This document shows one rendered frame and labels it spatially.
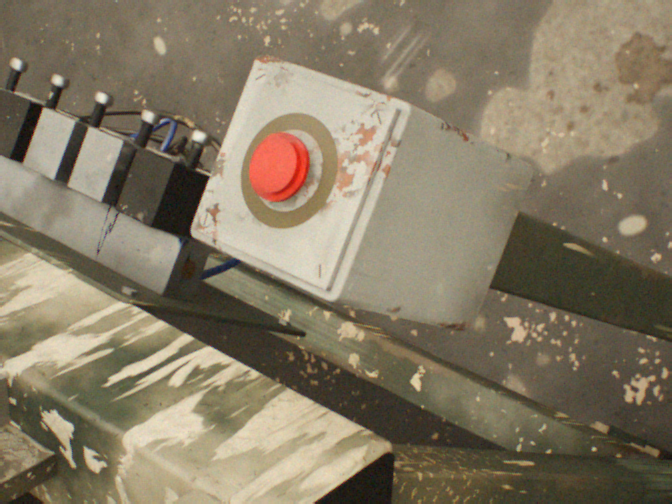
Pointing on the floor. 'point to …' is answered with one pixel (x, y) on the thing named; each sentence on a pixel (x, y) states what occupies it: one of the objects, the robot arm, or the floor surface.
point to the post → (583, 278)
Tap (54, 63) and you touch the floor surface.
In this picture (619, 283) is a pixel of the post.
